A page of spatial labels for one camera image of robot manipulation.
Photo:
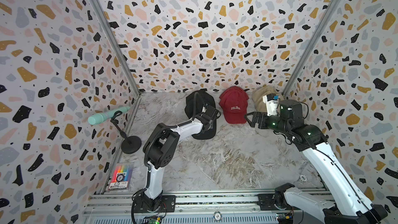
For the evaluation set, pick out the red cap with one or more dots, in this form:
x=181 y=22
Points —
x=234 y=103

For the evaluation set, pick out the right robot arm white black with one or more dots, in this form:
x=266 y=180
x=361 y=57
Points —
x=350 y=204

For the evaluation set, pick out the colourful box by left wall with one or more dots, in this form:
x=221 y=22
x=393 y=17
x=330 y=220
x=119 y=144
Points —
x=121 y=176

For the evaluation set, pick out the black cap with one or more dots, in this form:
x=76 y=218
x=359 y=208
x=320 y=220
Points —
x=203 y=135
x=196 y=101

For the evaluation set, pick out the beige cap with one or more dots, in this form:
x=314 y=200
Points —
x=258 y=95

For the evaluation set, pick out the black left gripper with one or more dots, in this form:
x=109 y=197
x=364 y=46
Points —
x=201 y=117

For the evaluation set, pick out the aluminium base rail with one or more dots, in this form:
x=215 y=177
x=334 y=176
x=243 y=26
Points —
x=194 y=207

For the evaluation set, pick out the mint green microphone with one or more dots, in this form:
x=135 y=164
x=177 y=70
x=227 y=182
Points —
x=99 y=118

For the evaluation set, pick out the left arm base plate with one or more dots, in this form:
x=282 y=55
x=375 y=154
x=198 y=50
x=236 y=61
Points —
x=168 y=203

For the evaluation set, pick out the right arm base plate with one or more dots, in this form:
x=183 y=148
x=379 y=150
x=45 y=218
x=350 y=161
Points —
x=267 y=202

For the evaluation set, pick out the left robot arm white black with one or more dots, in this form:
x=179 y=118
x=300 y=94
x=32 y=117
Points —
x=160 y=148

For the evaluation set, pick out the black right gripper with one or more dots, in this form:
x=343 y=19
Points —
x=259 y=115

